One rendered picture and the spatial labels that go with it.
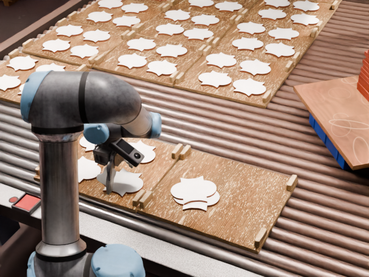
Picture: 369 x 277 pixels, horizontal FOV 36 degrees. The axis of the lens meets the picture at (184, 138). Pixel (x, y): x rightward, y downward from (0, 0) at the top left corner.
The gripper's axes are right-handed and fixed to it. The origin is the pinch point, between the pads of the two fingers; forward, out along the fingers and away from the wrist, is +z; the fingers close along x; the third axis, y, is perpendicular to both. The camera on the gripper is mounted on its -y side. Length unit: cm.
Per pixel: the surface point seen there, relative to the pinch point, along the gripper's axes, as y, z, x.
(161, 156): -5.1, 0.7, -18.1
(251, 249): -50, 1, 10
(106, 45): 61, 0, -83
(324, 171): -59, 4, -35
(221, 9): 26, -1, -140
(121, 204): -5.1, 0.7, 8.8
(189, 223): -28.9, 0.9, 7.8
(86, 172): 13.8, -0.3, 1.0
